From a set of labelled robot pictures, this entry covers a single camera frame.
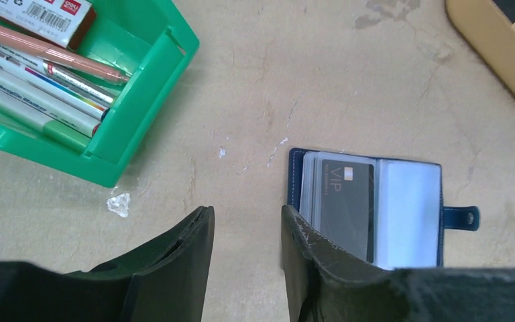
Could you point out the blue leather card holder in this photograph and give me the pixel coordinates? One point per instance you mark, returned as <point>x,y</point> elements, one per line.
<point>410,218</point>

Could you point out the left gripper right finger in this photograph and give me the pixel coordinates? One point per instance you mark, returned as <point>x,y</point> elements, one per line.
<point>325,283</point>

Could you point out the white red card box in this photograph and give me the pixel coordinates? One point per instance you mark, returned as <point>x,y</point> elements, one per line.
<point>61,22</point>

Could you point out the tan oval tray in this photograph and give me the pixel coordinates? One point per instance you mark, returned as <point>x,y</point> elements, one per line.
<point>489,28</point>

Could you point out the green plastic bin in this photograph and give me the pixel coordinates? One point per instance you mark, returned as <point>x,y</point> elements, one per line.
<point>150,41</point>

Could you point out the pink pen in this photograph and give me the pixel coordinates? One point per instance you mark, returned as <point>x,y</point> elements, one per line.
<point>42,49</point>

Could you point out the white marker pen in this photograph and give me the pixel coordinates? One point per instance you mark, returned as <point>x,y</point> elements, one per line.
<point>48,104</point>

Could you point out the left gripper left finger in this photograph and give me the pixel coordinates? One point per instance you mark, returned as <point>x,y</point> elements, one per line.
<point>164,279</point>

